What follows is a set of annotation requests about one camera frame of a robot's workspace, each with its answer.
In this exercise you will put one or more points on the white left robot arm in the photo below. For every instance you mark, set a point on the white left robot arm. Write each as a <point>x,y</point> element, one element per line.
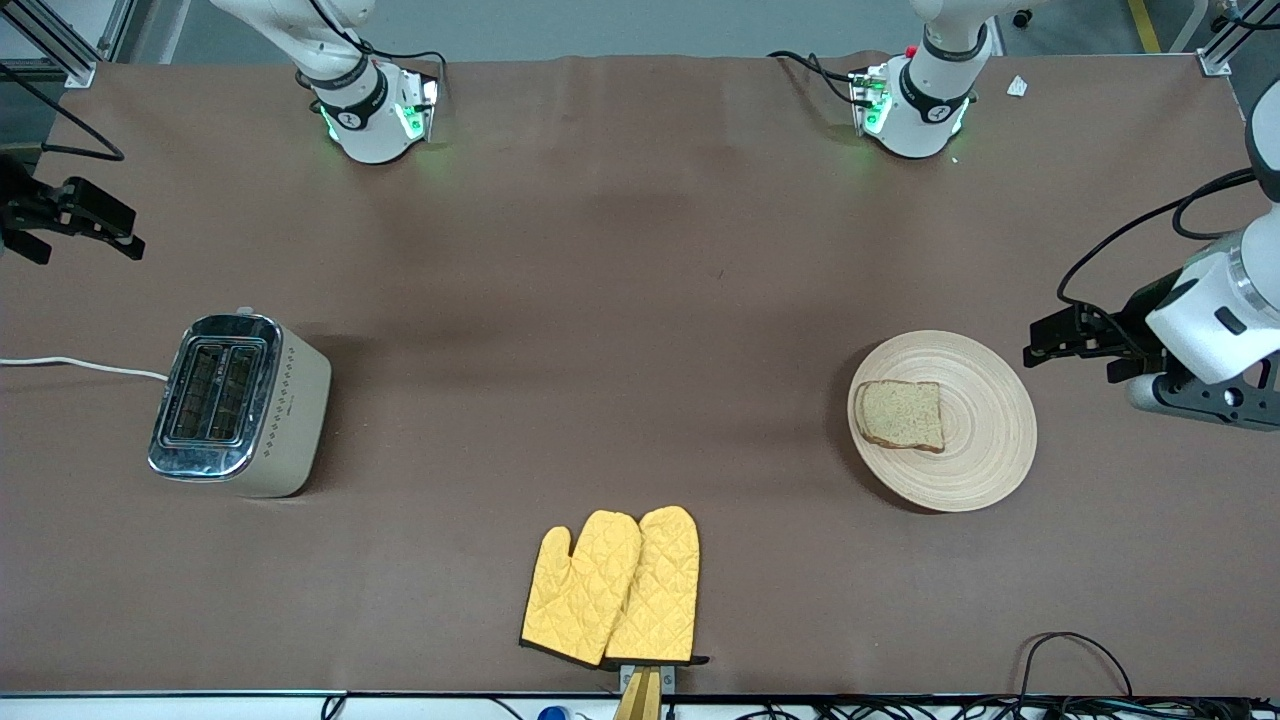
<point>925,110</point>

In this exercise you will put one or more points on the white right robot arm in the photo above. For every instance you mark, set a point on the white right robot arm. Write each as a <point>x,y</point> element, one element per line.
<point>370,120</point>

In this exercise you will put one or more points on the brown-crust bread slice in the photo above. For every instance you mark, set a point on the brown-crust bread slice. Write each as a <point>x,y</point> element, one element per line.
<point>900,412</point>

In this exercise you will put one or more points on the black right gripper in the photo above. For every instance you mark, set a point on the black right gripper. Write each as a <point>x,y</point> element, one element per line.
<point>22,204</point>

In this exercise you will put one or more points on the beige chrome two-slot toaster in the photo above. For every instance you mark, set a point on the beige chrome two-slot toaster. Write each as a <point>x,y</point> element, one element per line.
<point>290,420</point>

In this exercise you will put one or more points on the yellow quilted oven mitt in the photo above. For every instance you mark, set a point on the yellow quilted oven mitt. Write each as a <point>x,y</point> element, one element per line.
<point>665,590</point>
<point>575,600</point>

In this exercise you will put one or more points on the round wooden plate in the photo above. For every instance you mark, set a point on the round wooden plate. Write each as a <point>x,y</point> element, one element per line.
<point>985,440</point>

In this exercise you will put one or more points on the wooden stick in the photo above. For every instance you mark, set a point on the wooden stick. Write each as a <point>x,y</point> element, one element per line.
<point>640,700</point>

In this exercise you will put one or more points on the blue round object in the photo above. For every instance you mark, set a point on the blue round object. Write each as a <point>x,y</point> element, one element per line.
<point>553,713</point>

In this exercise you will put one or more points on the white paper scrap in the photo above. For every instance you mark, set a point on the white paper scrap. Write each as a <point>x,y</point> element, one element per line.
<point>1017,86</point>

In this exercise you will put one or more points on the aluminium corner post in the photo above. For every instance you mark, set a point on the aluminium corner post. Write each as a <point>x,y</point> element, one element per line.
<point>1225,50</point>

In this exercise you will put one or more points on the grey metal bracket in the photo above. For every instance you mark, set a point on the grey metal bracket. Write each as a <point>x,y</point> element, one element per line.
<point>668,678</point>

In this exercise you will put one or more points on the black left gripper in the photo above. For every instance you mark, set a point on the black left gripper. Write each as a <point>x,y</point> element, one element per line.
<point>1143,303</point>

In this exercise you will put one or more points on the aluminium profile frame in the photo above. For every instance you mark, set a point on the aluminium profile frame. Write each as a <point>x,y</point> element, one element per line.
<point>70,65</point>

